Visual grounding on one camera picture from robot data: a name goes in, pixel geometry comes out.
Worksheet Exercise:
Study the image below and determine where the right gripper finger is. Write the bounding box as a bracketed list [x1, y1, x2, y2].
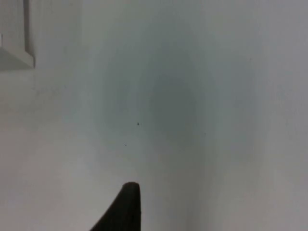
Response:
[89, 181, 142, 231]

